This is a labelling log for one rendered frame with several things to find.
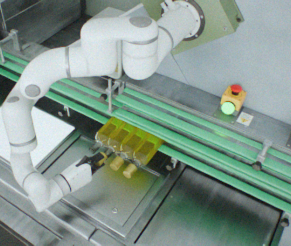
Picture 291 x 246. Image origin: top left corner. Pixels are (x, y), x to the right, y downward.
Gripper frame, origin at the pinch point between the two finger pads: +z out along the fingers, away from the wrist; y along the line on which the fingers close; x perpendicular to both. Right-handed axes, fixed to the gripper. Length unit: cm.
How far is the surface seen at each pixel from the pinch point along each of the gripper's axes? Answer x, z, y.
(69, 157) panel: 18.8, -1.4, -13.7
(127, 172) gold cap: -11.3, 4.6, 0.2
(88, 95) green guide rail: 29.4, 18.7, 2.9
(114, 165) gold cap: -5.7, 3.0, 0.3
